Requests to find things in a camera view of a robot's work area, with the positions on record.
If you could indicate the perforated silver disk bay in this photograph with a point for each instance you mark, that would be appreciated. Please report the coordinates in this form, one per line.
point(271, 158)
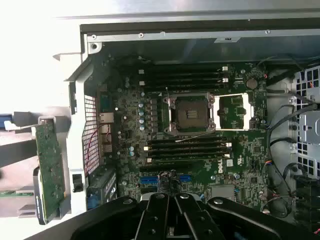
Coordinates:
point(308, 120)

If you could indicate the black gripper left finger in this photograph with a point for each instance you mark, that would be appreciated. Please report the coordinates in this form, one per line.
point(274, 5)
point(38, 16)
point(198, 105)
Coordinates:
point(152, 217)

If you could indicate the hard disk with blue carrier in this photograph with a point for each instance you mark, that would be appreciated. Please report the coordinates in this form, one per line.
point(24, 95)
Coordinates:
point(5, 121)

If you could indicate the CPU socket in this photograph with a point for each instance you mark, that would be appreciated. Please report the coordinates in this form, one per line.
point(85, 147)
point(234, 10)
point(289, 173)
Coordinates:
point(191, 113)

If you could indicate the open black PC case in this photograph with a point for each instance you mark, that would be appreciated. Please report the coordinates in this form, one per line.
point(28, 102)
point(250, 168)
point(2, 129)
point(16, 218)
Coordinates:
point(175, 50)

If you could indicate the green motherboard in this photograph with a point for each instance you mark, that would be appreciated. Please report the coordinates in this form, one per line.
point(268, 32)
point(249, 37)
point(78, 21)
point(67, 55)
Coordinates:
point(125, 112)

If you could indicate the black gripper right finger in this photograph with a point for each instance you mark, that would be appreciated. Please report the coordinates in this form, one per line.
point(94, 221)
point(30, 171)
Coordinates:
point(197, 220)

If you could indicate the round coin battery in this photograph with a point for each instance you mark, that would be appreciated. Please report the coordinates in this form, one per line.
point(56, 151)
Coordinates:
point(251, 83)

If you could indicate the blue expansion slot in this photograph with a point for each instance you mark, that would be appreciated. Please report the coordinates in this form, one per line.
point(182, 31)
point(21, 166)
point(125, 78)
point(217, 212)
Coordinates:
point(148, 180)

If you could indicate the metal socket cover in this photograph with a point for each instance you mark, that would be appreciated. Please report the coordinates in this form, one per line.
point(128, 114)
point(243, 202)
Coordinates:
point(246, 112)

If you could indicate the rear port block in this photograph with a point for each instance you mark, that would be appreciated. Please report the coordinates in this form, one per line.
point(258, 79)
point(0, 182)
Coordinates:
point(106, 117)

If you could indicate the loose green RAM stick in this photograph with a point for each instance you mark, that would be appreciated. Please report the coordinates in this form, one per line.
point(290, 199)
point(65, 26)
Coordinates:
point(15, 194)

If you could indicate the grey chipset heatsink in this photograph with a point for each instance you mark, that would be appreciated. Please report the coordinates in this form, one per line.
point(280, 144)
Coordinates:
point(222, 192)

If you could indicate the thin locking lever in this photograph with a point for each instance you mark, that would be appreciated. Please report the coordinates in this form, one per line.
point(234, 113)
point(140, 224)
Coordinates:
point(178, 140)

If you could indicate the black RAM slot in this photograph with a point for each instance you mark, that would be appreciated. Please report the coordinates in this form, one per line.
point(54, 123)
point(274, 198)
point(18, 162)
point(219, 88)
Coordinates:
point(185, 75)
point(185, 140)
point(185, 152)
point(185, 69)
point(185, 81)
point(185, 87)
point(185, 146)

